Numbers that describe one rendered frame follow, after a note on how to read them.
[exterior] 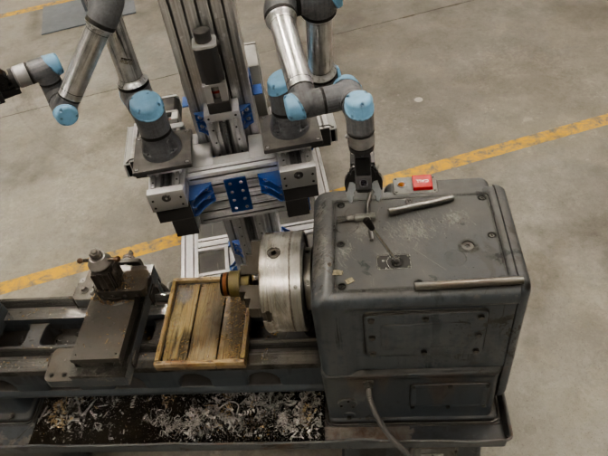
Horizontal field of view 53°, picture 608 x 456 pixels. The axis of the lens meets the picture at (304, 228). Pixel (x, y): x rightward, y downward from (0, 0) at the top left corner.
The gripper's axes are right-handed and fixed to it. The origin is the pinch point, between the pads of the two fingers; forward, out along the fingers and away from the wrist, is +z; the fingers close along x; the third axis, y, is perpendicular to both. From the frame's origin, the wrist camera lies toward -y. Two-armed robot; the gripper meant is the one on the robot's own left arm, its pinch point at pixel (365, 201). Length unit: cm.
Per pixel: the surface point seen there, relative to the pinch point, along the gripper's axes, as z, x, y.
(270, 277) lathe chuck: 8.6, 28.4, -20.7
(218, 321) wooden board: 41, 52, -13
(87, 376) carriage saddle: 37, 91, -35
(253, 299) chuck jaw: 18.1, 34.8, -21.4
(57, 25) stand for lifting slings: 128, 284, 398
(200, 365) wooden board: 40, 55, -30
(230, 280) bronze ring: 17.8, 42.9, -13.5
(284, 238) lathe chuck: 6.5, 24.6, -7.5
